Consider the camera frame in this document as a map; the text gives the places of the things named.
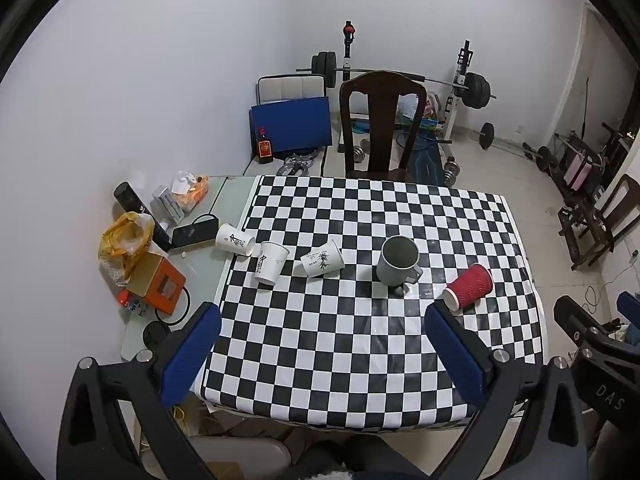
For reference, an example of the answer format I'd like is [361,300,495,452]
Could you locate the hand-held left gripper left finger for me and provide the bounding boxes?
[56,302,223,480]

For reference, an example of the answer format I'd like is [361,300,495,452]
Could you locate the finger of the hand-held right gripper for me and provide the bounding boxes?
[553,295,622,347]
[616,290,640,326]

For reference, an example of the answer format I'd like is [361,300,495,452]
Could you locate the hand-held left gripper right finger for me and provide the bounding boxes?
[424,302,586,480]

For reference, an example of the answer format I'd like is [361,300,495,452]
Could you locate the red ribbed paper cup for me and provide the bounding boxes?
[441,262,495,312]

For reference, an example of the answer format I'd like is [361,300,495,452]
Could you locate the white paper cup black print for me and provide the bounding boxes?
[253,240,291,287]
[215,223,256,256]

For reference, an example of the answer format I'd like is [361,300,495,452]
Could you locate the white paper cup bamboo print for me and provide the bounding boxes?
[300,239,346,279]

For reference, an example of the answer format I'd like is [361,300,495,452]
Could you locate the black round disc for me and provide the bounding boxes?
[142,322,171,351]

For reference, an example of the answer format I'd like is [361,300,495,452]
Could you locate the orange cardboard box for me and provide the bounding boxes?
[124,251,187,317]

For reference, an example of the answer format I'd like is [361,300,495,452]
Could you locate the brown wooden chair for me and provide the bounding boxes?
[557,173,640,272]

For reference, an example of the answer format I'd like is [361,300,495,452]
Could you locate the black white checkered tablecloth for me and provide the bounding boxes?
[200,175,551,432]

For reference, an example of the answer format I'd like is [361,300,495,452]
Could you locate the grey ceramic mug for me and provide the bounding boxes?
[375,234,425,287]

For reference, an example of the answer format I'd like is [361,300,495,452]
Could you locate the grey seat cushion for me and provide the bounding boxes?
[189,435,297,480]

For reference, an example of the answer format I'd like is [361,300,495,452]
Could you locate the black power bank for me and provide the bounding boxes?
[170,213,221,250]

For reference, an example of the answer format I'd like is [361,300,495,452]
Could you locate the small black cylinder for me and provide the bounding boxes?
[149,217,174,252]

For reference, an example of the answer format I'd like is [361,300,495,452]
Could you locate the yellow plastic bag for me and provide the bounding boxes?
[97,211,156,287]

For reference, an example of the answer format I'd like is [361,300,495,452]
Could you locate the person's legs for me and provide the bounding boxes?
[294,434,437,480]

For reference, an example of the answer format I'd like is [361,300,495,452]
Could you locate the silver packet box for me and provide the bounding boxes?
[149,184,189,225]

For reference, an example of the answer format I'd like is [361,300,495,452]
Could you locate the orange snack packet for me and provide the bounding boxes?
[172,170,210,211]

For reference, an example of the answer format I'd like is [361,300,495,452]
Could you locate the black cylindrical bottle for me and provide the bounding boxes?
[113,181,149,216]

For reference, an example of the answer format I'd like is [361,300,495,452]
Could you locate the short barbell with black plates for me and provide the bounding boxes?
[472,122,559,171]

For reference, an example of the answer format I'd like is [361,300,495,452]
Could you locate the chrome metal fitting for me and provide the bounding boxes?
[276,152,319,177]

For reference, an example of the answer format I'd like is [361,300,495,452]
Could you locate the dark bottle with red label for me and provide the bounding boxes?
[256,127,275,164]

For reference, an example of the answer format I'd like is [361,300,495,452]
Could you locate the dark wooden dining chair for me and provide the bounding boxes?
[338,70,429,184]

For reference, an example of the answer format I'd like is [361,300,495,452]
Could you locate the long barbell with black plates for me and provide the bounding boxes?
[295,51,498,110]

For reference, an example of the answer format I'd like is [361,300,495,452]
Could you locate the white weight bench rack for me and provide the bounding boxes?
[340,20,476,161]

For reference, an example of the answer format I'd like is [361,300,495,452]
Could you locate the blue board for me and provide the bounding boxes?
[248,95,334,157]

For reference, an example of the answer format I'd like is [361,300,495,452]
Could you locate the white padded chair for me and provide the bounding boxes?
[244,74,331,177]

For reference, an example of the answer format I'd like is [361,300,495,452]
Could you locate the black cable loop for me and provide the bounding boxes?
[153,287,191,326]

